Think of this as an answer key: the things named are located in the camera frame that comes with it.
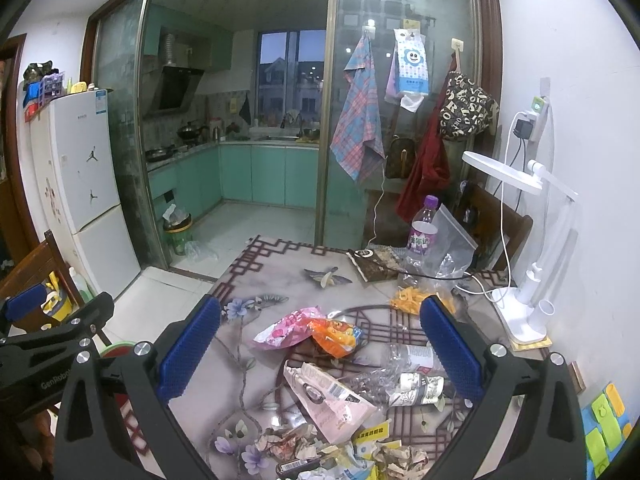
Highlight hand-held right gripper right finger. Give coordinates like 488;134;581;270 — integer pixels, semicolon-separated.
419;295;587;480

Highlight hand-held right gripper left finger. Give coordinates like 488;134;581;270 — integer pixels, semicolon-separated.
52;295;223;480

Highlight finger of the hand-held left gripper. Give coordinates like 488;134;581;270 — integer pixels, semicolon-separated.
30;292;116;356
0;283;47;333

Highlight red basin with green rim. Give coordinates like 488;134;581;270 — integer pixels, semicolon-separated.
99;341;137;361

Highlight pink plastic wrapper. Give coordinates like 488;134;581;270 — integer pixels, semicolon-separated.
252;306;327;351

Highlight orange snack bag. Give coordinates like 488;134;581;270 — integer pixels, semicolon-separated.
306;317;364;359

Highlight yellow plastic bag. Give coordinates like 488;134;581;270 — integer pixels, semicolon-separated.
41;271;72;323

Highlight green detergent bottle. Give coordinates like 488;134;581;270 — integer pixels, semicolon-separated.
67;266;95;307

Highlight carved wooden chair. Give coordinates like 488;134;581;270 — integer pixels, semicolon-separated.
0;229;108;346

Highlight crushed clear plastic bottle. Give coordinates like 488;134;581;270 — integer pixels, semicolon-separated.
384;342;447;377

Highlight crushed labelled plastic bottle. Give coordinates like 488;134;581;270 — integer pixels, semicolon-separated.
350;369;447;409

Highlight yellow snack pieces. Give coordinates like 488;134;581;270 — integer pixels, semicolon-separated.
389;284;458;317

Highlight wooden coaster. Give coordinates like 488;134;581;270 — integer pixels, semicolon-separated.
509;335;554;352

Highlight white desk lamp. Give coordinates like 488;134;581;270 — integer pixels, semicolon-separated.
461;150;581;347

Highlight clear plastic floor bag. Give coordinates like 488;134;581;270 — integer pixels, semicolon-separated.
184;240;221;264

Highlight clear zip bag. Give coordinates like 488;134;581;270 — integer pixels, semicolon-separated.
429;204;479;282

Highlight green kitchen waste bin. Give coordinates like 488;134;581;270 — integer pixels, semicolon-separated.
161;204;194;259

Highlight floral tablecloth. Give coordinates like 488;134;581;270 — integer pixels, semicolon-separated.
115;234;586;480

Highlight purple label water bottle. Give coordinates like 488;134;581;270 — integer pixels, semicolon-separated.
404;195;442;288

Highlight brown patterned notebook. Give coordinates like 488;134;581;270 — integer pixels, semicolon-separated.
346;245;405;284

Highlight crumpled brown paper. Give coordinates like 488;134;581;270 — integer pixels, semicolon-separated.
372;442;432;480

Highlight pale pink barcode wrapper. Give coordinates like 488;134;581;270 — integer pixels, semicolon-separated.
283;361;379;444

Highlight crumpled red wrapper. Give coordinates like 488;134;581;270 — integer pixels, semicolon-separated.
251;422;322;467

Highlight dark wooden chair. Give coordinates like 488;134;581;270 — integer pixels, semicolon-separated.
456;182;534;276

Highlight white refrigerator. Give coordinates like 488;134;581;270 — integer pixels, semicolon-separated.
29;89;143;302

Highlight black barcode wrapper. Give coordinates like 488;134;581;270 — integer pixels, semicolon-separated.
275;455;328;479

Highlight red garment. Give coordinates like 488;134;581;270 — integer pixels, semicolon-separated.
396;55;452;224

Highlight blue and green silicone mat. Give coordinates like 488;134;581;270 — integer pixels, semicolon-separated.
581;381;627;473

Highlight teal kitchen cabinets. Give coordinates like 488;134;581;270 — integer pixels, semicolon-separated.
146;141;321;211

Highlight brown patterned handbag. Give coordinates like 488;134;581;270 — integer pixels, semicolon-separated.
384;135;417;181

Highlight black wok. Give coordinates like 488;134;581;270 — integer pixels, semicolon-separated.
175;120;203;142

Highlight colourful plastic storage drawers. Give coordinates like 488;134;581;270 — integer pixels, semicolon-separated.
22;72;68;123

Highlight camouflage cap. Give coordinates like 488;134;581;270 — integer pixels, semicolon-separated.
22;60;57;83

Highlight black range hood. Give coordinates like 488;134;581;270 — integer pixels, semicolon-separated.
150;32;206;113

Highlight letter print bag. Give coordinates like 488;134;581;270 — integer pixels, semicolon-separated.
439;72;501;142

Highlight plaid towel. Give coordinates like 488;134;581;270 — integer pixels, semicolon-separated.
329;34;387;184

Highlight white printed hanging bag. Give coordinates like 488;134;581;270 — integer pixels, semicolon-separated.
384;27;432;113

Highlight kitchen window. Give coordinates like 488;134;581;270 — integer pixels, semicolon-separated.
257;30;327;128

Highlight white cable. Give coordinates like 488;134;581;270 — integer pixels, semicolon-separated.
366;157;390;250

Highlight white wall power strip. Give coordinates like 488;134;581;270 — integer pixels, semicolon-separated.
511;94;552;143

